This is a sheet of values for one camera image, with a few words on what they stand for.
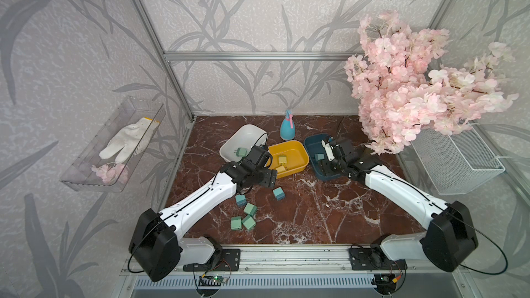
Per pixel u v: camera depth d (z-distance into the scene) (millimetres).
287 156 1016
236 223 808
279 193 886
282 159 990
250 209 841
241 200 865
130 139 675
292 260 753
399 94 525
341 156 642
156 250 389
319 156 976
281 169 958
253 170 605
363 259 733
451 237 407
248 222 808
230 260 739
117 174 558
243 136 1070
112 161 626
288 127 994
